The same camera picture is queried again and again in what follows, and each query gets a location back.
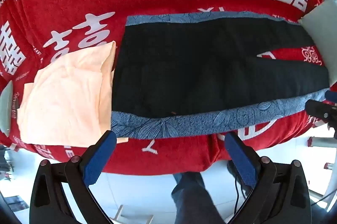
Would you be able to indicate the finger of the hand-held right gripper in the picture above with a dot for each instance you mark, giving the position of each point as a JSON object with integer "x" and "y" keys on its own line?
{"x": 320, "y": 109}
{"x": 331, "y": 95}

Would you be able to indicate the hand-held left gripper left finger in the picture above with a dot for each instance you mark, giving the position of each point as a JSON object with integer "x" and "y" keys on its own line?
{"x": 99, "y": 158}

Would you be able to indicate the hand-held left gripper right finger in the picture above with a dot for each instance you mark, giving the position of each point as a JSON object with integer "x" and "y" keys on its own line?
{"x": 242, "y": 161}

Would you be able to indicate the black pants with blue trim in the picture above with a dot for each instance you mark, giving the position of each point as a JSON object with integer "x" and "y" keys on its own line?
{"x": 210, "y": 69}

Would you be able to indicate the person's leg in jeans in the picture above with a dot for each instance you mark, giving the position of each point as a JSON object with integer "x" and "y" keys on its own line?
{"x": 194, "y": 200}

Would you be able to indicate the pale green cloth right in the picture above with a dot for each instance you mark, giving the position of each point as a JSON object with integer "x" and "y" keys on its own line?
{"x": 322, "y": 29}

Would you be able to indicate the pale green cloth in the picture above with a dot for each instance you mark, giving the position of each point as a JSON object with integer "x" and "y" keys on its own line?
{"x": 5, "y": 108}
{"x": 322, "y": 29}

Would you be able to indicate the peach folded cloth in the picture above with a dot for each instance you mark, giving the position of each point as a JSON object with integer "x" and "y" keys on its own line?
{"x": 65, "y": 97}

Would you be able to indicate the pale green cloth left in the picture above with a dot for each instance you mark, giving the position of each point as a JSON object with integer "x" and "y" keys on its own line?
{"x": 5, "y": 108}

